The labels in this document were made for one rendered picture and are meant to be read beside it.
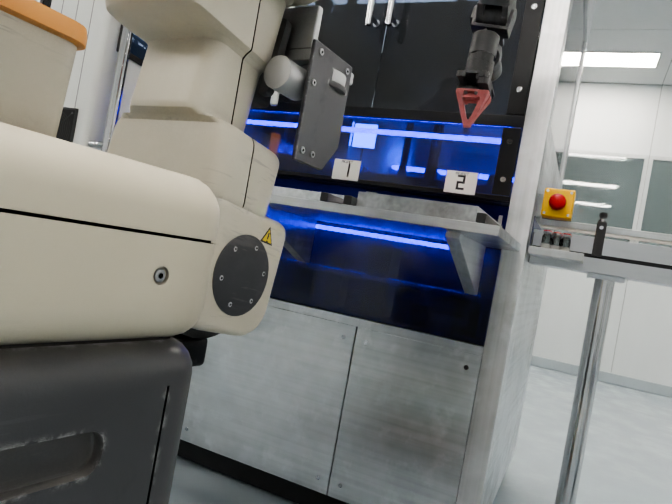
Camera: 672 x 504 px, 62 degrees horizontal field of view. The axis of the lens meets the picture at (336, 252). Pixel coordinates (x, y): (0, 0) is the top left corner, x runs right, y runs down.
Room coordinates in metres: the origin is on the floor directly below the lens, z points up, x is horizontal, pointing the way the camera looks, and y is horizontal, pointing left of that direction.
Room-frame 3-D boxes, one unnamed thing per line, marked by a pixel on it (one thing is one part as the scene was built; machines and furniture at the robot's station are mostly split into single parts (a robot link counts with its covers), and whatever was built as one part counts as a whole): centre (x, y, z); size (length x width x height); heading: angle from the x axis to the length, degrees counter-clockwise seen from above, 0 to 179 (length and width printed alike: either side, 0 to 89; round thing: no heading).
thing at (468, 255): (1.30, -0.30, 0.79); 0.34 x 0.03 x 0.13; 156
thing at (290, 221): (1.51, 0.16, 0.79); 0.34 x 0.03 x 0.13; 156
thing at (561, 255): (1.44, -0.57, 0.87); 0.14 x 0.13 x 0.02; 156
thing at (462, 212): (1.31, -0.21, 0.90); 0.34 x 0.26 x 0.04; 155
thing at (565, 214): (1.41, -0.54, 0.99); 0.08 x 0.07 x 0.07; 156
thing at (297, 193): (1.55, 0.05, 0.90); 0.34 x 0.26 x 0.04; 156
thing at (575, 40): (1.86, -0.67, 1.50); 0.85 x 0.01 x 0.59; 156
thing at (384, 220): (1.41, -0.08, 0.87); 0.70 x 0.48 x 0.02; 66
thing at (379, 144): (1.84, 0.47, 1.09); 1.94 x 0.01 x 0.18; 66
